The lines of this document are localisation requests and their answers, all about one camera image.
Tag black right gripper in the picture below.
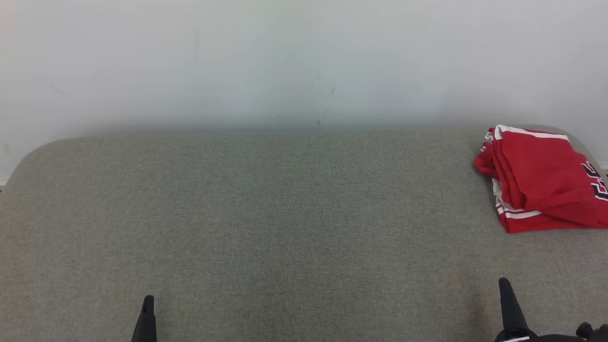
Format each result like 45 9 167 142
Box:
494 278 585 342

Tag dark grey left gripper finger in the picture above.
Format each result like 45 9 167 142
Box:
132 295 158 342

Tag red shirt with white tag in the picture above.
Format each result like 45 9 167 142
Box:
474 129 608 234

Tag red shorts with white stripe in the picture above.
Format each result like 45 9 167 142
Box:
487 124 608 225

